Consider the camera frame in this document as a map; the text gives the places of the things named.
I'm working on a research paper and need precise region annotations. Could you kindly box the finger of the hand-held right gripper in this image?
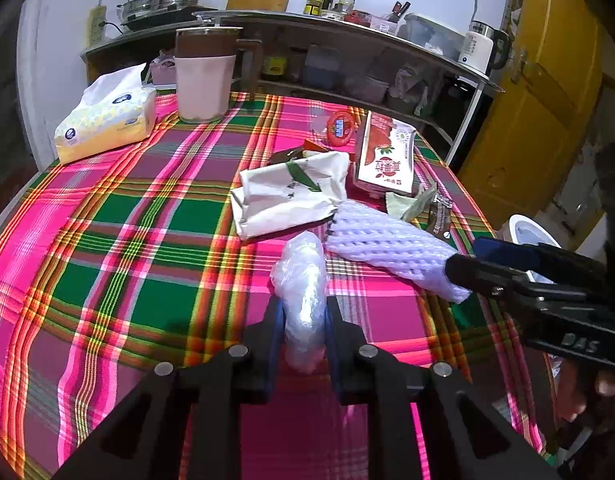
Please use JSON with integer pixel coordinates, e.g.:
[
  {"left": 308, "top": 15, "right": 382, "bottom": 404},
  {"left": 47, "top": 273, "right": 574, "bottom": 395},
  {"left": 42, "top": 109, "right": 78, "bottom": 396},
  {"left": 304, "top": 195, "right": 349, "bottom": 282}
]
[
  {"left": 445, "top": 254, "right": 538, "bottom": 306},
  {"left": 473, "top": 237, "right": 561, "bottom": 275}
]

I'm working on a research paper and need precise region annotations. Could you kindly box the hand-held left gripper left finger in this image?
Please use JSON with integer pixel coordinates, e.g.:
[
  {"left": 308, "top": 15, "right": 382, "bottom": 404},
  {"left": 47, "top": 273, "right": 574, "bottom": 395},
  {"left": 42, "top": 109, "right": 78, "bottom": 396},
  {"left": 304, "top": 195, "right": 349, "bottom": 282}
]
[{"left": 52, "top": 296, "right": 288, "bottom": 480}]

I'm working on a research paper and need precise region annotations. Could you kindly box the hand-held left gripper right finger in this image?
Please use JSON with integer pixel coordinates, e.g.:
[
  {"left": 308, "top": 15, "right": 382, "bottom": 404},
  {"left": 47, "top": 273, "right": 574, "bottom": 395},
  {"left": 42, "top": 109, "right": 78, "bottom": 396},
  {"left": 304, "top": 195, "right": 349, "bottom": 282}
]
[{"left": 325, "top": 295, "right": 563, "bottom": 480}]

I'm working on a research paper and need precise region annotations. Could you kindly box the white bin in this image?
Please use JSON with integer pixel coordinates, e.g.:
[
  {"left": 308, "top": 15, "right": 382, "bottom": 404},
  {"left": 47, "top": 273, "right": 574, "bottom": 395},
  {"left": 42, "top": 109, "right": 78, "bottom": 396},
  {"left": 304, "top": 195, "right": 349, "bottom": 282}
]
[{"left": 502, "top": 214, "right": 563, "bottom": 286}]

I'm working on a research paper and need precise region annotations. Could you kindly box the clear plastic bag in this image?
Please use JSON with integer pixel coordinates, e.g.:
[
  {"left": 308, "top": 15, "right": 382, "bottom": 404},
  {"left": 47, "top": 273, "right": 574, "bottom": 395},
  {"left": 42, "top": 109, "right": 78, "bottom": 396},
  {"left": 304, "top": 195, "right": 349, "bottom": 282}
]
[{"left": 270, "top": 231, "right": 329, "bottom": 373}]

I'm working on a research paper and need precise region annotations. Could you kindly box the white foam fruit net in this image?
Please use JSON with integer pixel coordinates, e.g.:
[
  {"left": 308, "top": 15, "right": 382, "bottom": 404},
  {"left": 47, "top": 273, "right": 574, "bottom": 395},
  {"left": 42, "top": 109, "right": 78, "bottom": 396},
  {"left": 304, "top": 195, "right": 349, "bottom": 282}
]
[{"left": 325, "top": 199, "right": 471, "bottom": 305}]

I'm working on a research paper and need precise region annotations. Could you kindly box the person's right hand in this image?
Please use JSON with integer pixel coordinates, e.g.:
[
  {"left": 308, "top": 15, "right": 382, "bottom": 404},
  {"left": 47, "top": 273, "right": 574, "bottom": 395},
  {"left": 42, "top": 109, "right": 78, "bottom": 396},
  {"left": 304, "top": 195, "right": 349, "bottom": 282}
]
[{"left": 557, "top": 355, "right": 615, "bottom": 423}]

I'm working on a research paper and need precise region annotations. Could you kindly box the dark brown wrapper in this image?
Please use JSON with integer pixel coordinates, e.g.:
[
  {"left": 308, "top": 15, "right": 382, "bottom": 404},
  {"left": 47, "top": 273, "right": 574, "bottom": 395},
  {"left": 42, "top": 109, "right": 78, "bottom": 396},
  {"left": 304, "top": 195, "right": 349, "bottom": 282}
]
[{"left": 425, "top": 192, "right": 455, "bottom": 241}]

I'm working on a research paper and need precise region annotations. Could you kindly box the white paper bag leaf print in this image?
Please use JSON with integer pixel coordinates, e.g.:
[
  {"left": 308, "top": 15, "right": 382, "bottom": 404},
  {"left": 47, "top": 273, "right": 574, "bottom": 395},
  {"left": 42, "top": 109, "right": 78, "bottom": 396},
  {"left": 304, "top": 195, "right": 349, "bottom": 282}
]
[{"left": 230, "top": 151, "right": 351, "bottom": 241}]

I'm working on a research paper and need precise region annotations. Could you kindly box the yellow door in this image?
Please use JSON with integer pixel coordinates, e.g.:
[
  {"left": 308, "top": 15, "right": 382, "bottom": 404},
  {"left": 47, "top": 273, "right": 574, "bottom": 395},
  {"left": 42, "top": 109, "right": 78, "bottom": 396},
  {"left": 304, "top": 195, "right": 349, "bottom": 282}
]
[{"left": 457, "top": 0, "right": 603, "bottom": 216}]

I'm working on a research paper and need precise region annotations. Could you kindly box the red white carton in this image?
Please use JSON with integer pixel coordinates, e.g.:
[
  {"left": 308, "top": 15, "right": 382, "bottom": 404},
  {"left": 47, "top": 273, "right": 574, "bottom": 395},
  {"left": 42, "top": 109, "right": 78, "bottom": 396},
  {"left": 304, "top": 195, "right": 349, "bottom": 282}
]
[{"left": 354, "top": 110, "right": 418, "bottom": 197}]

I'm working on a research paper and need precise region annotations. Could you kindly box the pink green plaid tablecloth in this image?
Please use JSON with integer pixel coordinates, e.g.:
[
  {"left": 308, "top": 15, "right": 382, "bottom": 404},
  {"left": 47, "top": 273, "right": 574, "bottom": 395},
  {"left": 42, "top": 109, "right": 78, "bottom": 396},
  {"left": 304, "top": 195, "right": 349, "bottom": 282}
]
[{"left": 0, "top": 91, "right": 548, "bottom": 480}]

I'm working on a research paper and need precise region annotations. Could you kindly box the torn orange brown wrapper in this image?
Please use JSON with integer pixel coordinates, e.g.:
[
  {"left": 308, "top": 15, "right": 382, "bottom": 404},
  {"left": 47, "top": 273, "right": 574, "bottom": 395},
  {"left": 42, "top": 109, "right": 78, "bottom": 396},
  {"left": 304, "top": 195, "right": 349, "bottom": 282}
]
[{"left": 268, "top": 140, "right": 333, "bottom": 166}]

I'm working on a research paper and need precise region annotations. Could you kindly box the white plastic bag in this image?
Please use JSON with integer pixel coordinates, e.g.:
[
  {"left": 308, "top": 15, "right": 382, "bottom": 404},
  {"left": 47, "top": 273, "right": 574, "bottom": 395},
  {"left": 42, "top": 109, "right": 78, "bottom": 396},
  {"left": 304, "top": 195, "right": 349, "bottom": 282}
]
[{"left": 390, "top": 65, "right": 428, "bottom": 111}]

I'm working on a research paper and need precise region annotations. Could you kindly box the clear cup with red lid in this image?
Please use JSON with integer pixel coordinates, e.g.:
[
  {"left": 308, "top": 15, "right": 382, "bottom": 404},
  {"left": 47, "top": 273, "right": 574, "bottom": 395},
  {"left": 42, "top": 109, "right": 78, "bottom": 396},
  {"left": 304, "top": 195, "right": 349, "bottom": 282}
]
[{"left": 311, "top": 109, "right": 362, "bottom": 148}]

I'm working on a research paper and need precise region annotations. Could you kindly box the small clear storage box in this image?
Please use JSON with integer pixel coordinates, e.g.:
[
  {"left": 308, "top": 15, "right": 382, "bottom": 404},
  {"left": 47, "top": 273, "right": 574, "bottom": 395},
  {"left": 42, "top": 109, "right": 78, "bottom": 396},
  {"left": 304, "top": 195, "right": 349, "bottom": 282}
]
[{"left": 362, "top": 75, "right": 391, "bottom": 103}]

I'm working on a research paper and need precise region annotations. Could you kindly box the white electric kettle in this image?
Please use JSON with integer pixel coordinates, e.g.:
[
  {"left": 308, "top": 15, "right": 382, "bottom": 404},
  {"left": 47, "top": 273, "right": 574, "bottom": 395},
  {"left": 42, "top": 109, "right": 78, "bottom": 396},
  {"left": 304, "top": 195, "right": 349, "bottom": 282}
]
[{"left": 460, "top": 20, "right": 511, "bottom": 73}]

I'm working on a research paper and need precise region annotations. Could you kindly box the clear plastic container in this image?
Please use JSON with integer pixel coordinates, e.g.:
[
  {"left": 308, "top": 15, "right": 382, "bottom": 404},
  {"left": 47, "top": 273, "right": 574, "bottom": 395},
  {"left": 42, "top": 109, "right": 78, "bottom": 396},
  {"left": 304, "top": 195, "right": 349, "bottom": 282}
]
[{"left": 405, "top": 12, "right": 468, "bottom": 53}]

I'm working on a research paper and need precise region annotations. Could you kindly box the pink brown jug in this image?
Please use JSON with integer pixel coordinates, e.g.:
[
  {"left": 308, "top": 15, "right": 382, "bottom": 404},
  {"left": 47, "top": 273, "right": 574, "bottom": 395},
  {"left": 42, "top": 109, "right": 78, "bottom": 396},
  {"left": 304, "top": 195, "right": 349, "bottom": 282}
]
[{"left": 174, "top": 26, "right": 263, "bottom": 124}]

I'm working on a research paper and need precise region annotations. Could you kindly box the grey storage box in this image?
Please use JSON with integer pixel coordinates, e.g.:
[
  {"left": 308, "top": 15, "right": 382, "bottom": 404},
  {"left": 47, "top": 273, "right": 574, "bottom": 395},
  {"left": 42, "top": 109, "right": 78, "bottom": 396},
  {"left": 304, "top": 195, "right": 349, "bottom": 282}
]
[{"left": 302, "top": 45, "right": 343, "bottom": 88}]

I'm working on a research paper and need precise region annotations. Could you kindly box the knife holder with knives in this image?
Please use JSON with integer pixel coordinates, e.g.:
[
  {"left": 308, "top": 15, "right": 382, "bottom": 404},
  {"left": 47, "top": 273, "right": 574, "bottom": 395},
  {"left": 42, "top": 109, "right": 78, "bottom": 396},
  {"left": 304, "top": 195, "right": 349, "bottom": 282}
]
[{"left": 387, "top": 0, "right": 413, "bottom": 24}]

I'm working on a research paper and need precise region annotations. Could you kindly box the yellow white tissue pack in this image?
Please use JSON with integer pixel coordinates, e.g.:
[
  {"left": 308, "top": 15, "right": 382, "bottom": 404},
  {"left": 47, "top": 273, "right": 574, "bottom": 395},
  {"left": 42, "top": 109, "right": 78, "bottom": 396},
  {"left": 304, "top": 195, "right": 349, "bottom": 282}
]
[{"left": 54, "top": 63, "right": 158, "bottom": 164}]

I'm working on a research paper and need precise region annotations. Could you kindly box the pink basket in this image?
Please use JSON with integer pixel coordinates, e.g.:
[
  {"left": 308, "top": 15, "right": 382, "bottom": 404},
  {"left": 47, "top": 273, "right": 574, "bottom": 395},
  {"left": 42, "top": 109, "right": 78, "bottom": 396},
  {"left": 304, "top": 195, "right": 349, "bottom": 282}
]
[{"left": 150, "top": 55, "right": 178, "bottom": 86}]

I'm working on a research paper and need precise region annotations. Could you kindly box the metal topped shelf unit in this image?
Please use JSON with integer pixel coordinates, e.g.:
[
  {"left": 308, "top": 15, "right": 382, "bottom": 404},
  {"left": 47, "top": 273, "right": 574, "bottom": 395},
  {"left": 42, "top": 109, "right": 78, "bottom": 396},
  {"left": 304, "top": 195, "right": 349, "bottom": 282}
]
[{"left": 190, "top": 9, "right": 505, "bottom": 171}]

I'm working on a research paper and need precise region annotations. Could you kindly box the black induction stove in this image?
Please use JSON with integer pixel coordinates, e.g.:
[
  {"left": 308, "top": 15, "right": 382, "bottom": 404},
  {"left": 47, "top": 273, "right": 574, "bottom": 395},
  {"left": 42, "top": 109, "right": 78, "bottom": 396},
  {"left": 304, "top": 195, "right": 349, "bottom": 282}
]
[{"left": 120, "top": 5, "right": 198, "bottom": 31}]

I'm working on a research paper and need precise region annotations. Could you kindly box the steel pan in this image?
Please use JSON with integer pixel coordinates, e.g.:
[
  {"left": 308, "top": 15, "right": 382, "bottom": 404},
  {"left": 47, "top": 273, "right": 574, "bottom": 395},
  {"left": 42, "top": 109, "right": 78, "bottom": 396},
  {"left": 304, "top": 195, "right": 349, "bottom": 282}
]
[{"left": 118, "top": 0, "right": 160, "bottom": 18}]

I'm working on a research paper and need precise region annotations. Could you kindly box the yellow power strip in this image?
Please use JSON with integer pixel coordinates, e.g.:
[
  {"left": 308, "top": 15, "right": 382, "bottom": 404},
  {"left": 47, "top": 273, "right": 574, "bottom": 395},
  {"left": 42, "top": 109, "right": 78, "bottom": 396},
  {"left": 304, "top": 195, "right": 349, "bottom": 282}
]
[{"left": 88, "top": 6, "right": 108, "bottom": 47}]

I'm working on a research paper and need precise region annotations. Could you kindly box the wall calendar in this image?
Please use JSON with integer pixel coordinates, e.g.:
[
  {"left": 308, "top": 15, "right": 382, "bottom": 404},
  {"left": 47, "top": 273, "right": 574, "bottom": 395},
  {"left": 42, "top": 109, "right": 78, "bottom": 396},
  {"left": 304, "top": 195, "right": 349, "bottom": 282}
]
[{"left": 505, "top": 0, "right": 527, "bottom": 28}]

